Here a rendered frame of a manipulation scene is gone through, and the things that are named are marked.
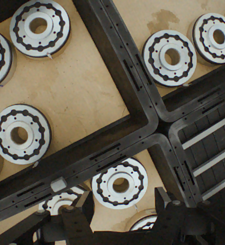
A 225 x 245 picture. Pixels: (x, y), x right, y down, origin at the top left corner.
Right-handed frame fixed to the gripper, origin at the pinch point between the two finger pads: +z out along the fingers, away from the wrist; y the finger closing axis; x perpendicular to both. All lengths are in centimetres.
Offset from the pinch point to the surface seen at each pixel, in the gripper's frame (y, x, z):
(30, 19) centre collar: -13.0, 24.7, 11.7
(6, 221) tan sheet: -24.7, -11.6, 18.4
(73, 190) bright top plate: -8.9, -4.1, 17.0
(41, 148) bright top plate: -13.4, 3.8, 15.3
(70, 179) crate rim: -7.1, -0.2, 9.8
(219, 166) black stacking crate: 21.3, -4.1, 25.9
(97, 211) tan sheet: -5.9, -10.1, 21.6
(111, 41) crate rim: -0.2, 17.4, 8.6
